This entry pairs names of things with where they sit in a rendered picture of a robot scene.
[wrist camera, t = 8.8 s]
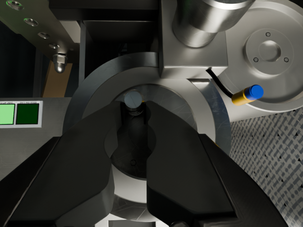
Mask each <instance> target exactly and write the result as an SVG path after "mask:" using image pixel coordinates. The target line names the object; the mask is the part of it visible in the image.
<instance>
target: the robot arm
mask: <svg viewBox="0 0 303 227"><path fill-rule="evenodd" d="M143 107H144V124H146V126H147V127H148V147H149V149H150V150H151V151H152V154H151V155H150V156H149V157H148V159H147V210H148V211H149V213H150V214H151V215H153V216H154V217H156V218H157V219H159V220H160V221H162V222H163V223H165V224H166V225H168V226H169V227H289V226H288V224H287V223H286V221H285V220H284V218H283V217H282V215H281V214H280V212H279V210H278V209H277V208H276V207H275V205H274V204H273V202H272V201H271V200H270V198H269V197H268V196H267V195H266V193H265V192H264V191H263V190H262V188H261V187H260V186H259V185H258V184H257V183H256V182H255V181H254V180H253V179H252V178H251V177H250V176H249V175H248V174H247V173H246V172H245V171H244V170H243V169H242V168H241V167H240V166H239V165H238V164H237V163H235V162H234V161H233V160H232V159H231V158H230V157H229V156H228V155H227V154H226V153H225V152H224V151H223V150H222V149H221V148H220V147H219V146H218V145H217V144H216V143H215V142H214V141H213V140H212V139H211V138H209V137H208V136H207V135H206V134H199V133H198V132H197V131H196V130H195V129H194V128H193V127H192V126H191V125H190V124H188V123H187V122H186V121H184V120H183V119H182V118H180V117H179V116H177V115H176V114H174V113H172V112H170V111H169V110H167V109H165V108H163V107H162V106H160V105H158V104H157V103H155V102H153V101H151V100H149V101H147V102H143ZM125 110H126V109H125V107H124V105H123V102H122V101H114V102H112V103H110V104H108V105H107V106H105V107H103V108H101V109H99V110H98V111H96V112H94V113H92V114H90V115H88V116H87V117H85V118H83V119H82V120H80V121H79V122H77V123H76V124H74V125H73V126H72V127H71V128H70V129H69V130H67V131H66V132H65V133H64V134H63V135H62V136H54V137H52V138H51V139H50V140H48V141H47V142H46V143H45V144H44V145H43V146H42V147H40V148H39V149H38V150H37V151H36V152H34V153H33V154H32V155H31V156H29V157H28V158H27V159H26V160H25V161H23V162H22V163H21V164H20V165H19V166H18V167H17V168H15V169H14V170H13V171H12V172H11V173H9V174H8V175H7V176H6V177H4V178H3V179H2V180H1V181H0V227H92V226H94V225H95V224H97V223H98V222H100V221H101V220H102V219H104V218H105V217H107V216H108V215H109V214H110V212H111V211H112V208H113V200H114V192H115V184H114V177H113V171H112V164H111V159H110V157H111V155H112V153H113V152H114V151H115V150H116V149H117V147H118V140H117V131H118V129H119V128H120V127H121V126H122V125H124V120H125Z"/></svg>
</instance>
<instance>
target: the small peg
mask: <svg viewBox="0 0 303 227"><path fill-rule="evenodd" d="M122 102H123V105H124V107H125V109H126V111H127V112H128V114H130V115H132V116H138V115H140V114H141V113H142V112H143V110H144V107H143V102H144V96H143V94H142V93H141V92H140V91H138V90H135V89H131V90H128V91H127V92H125V93H124V95H123V98H122Z"/></svg>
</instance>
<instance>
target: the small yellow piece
mask: <svg viewBox="0 0 303 227"><path fill-rule="evenodd" d="M206 72H207V73H208V74H209V75H210V76H211V77H212V78H213V80H214V81H215V83H216V84H217V86H218V87H219V88H220V89H221V90H222V91H223V92H224V93H225V94H226V95H227V96H228V97H229V98H231V100H232V103H233V104H234V105H236V106H240V105H243V104H246V103H249V102H252V101H254V100H256V99H259V98H261V97H262V96H263V93H264V91H263V88H262V87H261V86H259V85H253V86H251V87H247V88H245V89H243V90H241V91H239V92H237V93H235V94H232V93H231V92H229V91H228V90H227V89H226V88H225V87H224V86H223V84H222V83H221V82H220V80H219V79H218V77H217V76H216V75H215V74H214V73H213V71H212V70H211V69H208V70H206Z"/></svg>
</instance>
